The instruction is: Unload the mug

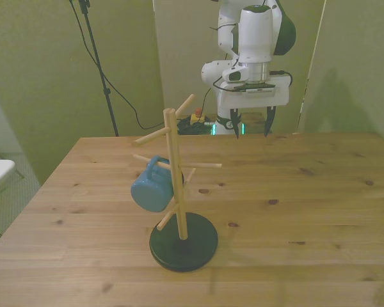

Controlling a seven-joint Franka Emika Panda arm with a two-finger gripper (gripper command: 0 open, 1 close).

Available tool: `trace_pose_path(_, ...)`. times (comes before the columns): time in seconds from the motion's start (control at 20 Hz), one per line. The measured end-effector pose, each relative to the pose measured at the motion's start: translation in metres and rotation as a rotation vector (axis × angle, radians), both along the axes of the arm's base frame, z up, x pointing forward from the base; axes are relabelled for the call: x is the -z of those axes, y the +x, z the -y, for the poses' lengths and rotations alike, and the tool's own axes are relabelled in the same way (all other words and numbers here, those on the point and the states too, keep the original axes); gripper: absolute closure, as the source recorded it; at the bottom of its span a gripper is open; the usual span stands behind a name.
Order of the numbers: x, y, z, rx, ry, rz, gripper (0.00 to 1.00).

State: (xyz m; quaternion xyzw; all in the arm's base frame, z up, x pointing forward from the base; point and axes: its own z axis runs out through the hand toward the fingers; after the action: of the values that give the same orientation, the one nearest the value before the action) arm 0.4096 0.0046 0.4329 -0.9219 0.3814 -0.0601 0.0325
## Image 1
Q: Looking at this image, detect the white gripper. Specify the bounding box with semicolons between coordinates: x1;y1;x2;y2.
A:
216;74;291;140

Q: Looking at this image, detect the blue enamel mug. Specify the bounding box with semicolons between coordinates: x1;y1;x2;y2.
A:
130;155;184;213

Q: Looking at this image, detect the yellow emergency stop button box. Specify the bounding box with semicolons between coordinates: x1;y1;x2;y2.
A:
190;108;207;125

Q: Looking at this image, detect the black tripod stand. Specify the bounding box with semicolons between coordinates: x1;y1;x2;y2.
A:
68;0;120;138

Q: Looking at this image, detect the wooden robot pedestal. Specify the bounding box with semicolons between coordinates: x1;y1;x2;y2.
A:
239;111;273;135

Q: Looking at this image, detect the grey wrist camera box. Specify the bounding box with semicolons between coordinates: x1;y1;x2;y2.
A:
221;66;250;84

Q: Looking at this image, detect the black floor cable bundle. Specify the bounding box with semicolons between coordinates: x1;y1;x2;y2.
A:
176;117;216;136

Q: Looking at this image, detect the black tripod cable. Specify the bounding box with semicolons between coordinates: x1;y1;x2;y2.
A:
68;0;167;130

